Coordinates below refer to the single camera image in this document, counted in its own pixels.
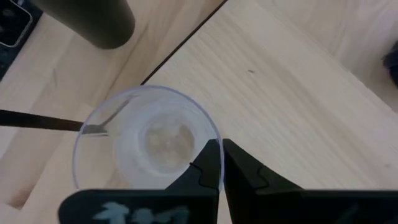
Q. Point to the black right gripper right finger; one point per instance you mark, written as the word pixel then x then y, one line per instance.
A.
pixel 280 205

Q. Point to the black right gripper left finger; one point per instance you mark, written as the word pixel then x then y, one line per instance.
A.
pixel 186 205

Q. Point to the clear plastic cup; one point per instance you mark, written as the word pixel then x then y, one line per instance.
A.
pixel 149 124

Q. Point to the tall black cup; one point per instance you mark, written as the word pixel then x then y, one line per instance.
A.
pixel 93 21

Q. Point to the black device with light rim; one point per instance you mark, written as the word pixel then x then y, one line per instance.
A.
pixel 14 21

